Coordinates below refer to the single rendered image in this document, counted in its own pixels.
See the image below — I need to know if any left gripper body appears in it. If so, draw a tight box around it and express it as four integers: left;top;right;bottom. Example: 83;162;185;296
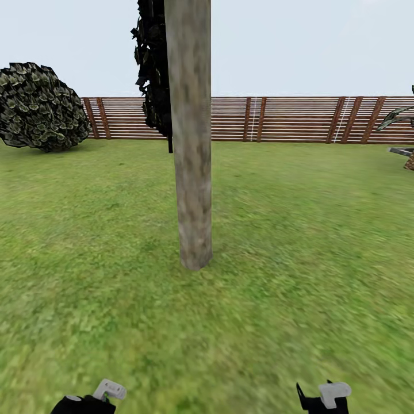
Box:
85;395;116;414

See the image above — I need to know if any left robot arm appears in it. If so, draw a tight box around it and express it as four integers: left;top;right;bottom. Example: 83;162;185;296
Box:
52;379;127;414

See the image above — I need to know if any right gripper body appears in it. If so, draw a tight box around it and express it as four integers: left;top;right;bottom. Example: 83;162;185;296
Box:
306;397;349;414

